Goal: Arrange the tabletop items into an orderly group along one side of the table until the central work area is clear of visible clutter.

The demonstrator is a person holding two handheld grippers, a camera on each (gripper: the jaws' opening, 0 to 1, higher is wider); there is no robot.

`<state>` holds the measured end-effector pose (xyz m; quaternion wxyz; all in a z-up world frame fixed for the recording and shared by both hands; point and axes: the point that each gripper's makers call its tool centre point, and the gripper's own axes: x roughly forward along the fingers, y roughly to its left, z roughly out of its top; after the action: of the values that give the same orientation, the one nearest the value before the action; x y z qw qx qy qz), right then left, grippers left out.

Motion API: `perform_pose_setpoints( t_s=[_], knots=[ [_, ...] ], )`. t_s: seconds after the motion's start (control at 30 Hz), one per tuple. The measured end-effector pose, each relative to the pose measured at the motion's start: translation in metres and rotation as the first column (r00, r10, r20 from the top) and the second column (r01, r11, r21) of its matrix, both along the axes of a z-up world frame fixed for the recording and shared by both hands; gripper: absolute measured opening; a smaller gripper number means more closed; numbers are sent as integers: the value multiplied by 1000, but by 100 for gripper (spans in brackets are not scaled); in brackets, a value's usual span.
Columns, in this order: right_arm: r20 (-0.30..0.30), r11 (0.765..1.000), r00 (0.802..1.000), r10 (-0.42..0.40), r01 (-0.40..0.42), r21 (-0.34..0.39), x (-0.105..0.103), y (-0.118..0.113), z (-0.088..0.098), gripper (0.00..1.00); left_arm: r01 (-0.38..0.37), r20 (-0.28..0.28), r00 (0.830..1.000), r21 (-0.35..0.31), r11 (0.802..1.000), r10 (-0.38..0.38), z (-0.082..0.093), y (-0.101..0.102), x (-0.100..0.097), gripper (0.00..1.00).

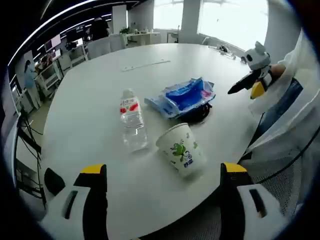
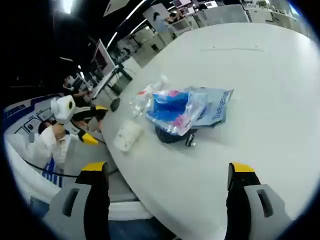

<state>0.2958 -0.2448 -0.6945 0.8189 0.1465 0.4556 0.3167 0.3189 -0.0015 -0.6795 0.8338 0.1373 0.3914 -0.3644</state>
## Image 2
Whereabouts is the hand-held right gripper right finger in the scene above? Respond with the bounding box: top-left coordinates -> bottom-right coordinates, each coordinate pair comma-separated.
226,161 -> 293,240

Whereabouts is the white table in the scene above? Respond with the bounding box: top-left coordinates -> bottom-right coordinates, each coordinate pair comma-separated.
101,22 -> 317,240

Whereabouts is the table cable slot cover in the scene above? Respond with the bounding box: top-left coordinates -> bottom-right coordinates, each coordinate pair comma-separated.
201,44 -> 267,53

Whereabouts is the open laptop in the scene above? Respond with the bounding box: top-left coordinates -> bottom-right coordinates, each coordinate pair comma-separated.
91,38 -> 121,98

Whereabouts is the straight ceiling light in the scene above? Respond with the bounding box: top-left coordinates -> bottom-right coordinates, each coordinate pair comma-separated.
61,0 -> 76,13

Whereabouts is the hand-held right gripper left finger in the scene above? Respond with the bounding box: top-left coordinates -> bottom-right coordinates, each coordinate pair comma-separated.
42,161 -> 111,240

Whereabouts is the white blue wall board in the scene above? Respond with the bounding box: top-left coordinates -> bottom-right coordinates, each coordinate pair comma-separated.
3,93 -> 63,136

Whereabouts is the person's left hand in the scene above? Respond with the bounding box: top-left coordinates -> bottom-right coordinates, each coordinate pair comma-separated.
51,122 -> 70,151

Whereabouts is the patterned paper cup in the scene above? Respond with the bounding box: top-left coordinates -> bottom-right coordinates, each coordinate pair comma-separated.
113,119 -> 145,153

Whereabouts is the small black pouch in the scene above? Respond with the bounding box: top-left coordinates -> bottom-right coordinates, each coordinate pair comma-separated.
109,97 -> 121,113

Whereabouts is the curved ceiling light strip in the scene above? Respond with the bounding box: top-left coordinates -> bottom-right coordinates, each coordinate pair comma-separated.
106,0 -> 161,50

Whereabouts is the blue plastic bag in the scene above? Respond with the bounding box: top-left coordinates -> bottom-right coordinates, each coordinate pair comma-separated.
145,88 -> 208,137

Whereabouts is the ceiling air vent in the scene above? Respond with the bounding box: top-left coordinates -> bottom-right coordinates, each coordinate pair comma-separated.
103,0 -> 137,17

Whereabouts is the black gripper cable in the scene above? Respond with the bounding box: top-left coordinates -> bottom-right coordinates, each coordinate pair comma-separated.
22,134 -> 120,179

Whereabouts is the black laptop stand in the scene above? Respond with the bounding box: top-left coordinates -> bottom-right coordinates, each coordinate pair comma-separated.
99,63 -> 135,97

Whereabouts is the clear plastic water bottle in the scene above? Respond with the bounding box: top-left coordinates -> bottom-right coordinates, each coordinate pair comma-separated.
128,76 -> 171,118

